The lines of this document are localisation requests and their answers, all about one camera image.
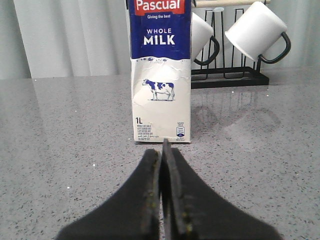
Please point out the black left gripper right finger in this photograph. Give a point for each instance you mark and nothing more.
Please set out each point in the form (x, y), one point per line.
(194, 211)

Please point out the left white enamel mug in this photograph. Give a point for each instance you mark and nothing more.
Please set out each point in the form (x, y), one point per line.
(201, 34)

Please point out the Pascual whole milk carton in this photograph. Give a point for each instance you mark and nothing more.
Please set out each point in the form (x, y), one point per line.
(160, 54)

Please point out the black wire mug rack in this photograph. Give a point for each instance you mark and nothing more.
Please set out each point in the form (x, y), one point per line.
(230, 68)

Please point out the right white enamel mug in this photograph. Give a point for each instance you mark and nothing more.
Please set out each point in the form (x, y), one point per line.
(256, 31)

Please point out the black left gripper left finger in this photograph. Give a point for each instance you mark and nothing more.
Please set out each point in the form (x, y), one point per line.
(131, 213)

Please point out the white enamel mug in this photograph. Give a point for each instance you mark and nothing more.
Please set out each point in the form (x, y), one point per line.
(256, 31)
(201, 34)

